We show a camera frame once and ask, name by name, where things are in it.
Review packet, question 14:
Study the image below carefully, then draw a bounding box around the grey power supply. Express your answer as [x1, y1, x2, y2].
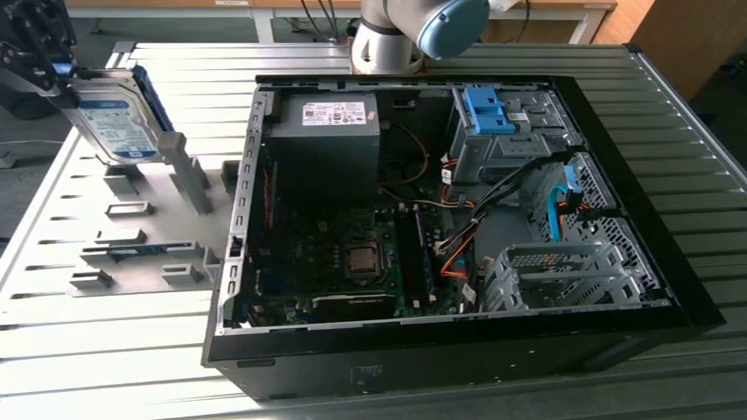
[267, 90, 384, 211]

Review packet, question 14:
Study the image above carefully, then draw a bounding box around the blue data wire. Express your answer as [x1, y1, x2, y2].
[546, 160, 583, 242]

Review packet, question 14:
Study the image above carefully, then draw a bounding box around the yellow power wire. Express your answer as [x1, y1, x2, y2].
[377, 123, 432, 190]

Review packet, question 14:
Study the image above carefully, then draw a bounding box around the green RAM stick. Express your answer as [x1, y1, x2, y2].
[80, 242, 199, 262]

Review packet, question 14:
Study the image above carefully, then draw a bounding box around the white frame desk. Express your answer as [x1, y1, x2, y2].
[63, 0, 620, 45]

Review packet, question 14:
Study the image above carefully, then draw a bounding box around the silver disk bay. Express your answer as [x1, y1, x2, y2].
[477, 239, 670, 314]

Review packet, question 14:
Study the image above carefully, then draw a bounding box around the brown wooden cabinet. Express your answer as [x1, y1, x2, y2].
[592, 0, 747, 104]

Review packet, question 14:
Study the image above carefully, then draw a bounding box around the black mesh wastebasket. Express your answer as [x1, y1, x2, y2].
[0, 76, 61, 122]

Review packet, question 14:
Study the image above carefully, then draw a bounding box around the orange yellow wire bundle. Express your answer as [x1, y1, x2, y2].
[437, 244, 477, 281]

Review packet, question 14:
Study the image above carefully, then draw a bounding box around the green motherboard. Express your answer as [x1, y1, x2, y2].
[249, 205, 468, 325]

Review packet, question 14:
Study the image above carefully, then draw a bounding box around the orange power wire black connector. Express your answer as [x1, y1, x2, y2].
[555, 193, 622, 223]

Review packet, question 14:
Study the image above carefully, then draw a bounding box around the silver CPU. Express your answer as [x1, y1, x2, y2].
[348, 247, 379, 272]

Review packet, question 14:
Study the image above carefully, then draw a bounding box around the grey parts rack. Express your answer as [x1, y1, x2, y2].
[67, 130, 244, 299]

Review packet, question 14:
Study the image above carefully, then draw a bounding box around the silver drive cage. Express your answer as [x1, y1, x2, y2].
[447, 86, 584, 187]

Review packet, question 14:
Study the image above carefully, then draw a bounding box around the orange wires white connector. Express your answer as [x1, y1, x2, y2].
[437, 152, 475, 210]

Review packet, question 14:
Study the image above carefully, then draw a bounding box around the black RAM slot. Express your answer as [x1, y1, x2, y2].
[407, 206, 432, 306]
[413, 206, 439, 305]

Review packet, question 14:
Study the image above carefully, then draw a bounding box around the black CPU socket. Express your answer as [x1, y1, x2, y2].
[341, 236, 387, 284]

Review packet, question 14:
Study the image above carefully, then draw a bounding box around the black PC case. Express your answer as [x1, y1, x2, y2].
[200, 73, 728, 402]

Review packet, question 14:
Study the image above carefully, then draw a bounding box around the blue drive latch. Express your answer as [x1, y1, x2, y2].
[460, 87, 519, 136]

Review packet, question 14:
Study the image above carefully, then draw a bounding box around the black graphics card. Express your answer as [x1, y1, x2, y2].
[311, 290, 399, 323]

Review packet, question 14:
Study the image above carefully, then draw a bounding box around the black sleeved wire bundle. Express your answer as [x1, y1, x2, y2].
[433, 150, 571, 259]

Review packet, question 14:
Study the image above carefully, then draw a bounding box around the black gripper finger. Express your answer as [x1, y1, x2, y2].
[11, 0, 79, 75]
[0, 41, 81, 111]

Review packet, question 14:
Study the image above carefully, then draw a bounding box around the black case fan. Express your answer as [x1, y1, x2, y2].
[260, 146, 281, 231]

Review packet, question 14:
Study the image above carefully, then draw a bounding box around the hard disk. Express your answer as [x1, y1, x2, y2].
[51, 62, 177, 166]

